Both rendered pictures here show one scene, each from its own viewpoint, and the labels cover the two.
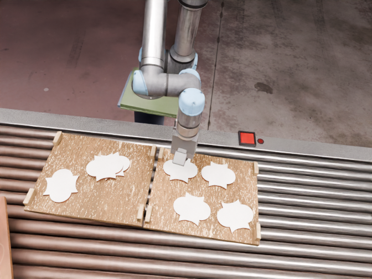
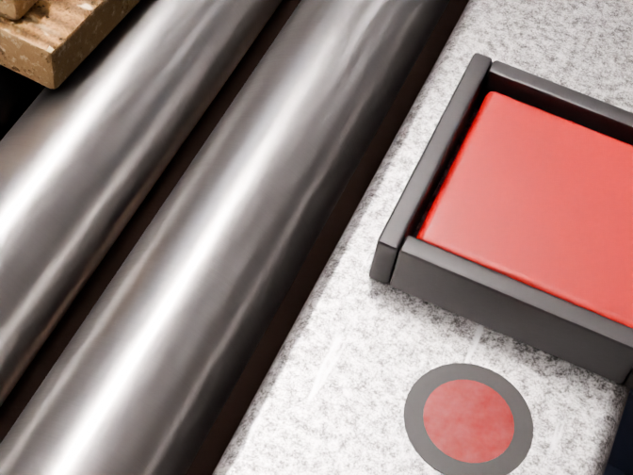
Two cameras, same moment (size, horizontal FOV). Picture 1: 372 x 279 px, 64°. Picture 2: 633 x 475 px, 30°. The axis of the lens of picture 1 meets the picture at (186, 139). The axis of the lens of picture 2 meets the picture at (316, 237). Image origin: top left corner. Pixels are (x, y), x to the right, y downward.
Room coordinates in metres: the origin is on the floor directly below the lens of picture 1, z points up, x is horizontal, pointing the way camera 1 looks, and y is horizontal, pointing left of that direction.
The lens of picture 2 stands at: (0.90, -0.48, 1.17)
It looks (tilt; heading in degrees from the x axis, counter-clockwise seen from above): 54 degrees down; 110
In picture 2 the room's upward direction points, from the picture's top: 11 degrees clockwise
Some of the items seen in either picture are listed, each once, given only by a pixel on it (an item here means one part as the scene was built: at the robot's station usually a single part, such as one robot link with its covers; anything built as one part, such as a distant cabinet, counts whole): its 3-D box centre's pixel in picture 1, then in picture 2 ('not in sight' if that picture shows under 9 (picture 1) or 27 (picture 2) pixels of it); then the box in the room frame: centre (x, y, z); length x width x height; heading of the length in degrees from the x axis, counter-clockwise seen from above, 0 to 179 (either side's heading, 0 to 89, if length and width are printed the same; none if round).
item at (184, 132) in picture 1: (187, 124); not in sight; (0.66, 0.00, 1.21); 0.08 x 0.08 x 0.05
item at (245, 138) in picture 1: (247, 138); (552, 215); (0.89, -0.27, 0.92); 0.06 x 0.06 x 0.01; 5
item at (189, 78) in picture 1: (184, 86); not in sight; (0.75, 0.03, 1.29); 0.11 x 0.11 x 0.08; 9
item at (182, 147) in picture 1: (182, 144); not in sight; (0.64, 0.01, 1.13); 0.12 x 0.09 x 0.16; 172
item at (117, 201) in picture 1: (97, 175); not in sight; (0.57, 0.31, 0.93); 0.41 x 0.35 x 0.02; 92
